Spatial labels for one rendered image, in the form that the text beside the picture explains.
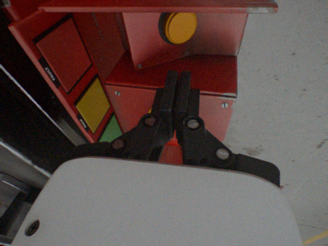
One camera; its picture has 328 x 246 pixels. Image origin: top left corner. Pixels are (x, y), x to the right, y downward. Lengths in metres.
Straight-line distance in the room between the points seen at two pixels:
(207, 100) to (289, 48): 0.92
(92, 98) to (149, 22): 0.10
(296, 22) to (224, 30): 0.82
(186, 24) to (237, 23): 0.06
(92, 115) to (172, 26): 0.13
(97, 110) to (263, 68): 1.01
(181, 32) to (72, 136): 0.22
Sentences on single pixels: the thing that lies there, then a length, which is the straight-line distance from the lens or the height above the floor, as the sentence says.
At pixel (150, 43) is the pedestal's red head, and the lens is 0.23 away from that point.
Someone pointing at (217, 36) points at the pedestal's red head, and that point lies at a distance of 0.25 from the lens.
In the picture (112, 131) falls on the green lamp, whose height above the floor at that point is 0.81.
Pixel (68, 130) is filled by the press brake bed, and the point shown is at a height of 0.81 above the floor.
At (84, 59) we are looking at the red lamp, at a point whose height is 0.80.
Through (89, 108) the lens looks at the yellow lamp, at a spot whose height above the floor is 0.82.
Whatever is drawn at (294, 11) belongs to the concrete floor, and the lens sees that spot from 1.03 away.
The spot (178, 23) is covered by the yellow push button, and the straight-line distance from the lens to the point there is 0.22.
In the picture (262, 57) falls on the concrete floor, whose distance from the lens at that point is 1.11.
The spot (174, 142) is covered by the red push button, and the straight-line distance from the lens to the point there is 0.23.
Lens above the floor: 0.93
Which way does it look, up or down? 37 degrees down
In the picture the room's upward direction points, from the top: 163 degrees counter-clockwise
